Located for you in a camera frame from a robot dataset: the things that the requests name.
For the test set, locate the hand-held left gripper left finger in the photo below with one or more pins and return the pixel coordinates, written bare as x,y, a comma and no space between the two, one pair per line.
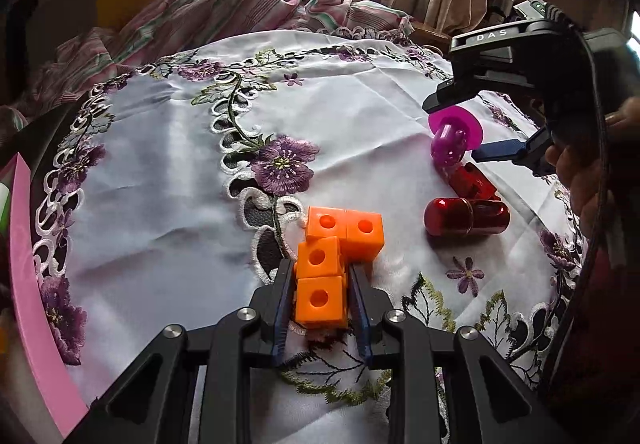
284,314

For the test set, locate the magenta mushroom-shaped piece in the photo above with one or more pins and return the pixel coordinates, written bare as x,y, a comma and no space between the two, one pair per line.
452,136

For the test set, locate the person's right forearm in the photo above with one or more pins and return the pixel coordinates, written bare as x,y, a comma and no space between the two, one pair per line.
600,324

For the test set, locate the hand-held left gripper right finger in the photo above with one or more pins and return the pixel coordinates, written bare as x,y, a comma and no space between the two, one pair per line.
362,314

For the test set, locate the red plastic capsule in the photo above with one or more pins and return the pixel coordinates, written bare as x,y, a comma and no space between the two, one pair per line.
460,216

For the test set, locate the dark red plastic piece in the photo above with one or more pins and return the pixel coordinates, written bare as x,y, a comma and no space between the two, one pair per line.
472,181

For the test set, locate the person's right hand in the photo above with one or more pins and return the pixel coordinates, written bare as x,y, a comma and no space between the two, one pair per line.
582,179

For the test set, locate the pink striped blanket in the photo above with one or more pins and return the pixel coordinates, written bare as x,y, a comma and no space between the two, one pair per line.
225,9

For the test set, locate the small side window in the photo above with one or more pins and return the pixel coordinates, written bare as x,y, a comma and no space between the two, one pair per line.
635,31

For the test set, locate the white embroidered floral tablecloth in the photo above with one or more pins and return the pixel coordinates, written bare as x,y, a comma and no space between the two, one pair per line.
175,164

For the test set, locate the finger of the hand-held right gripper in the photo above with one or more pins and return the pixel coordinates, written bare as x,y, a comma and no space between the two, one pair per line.
505,151
465,91

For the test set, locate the wooden side desk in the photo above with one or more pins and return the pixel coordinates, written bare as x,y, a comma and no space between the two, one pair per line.
430,34

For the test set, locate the orange cube block piece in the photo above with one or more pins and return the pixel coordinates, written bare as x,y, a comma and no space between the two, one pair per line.
320,299

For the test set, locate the pink-edged cardboard box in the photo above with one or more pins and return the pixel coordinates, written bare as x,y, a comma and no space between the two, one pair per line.
35,304

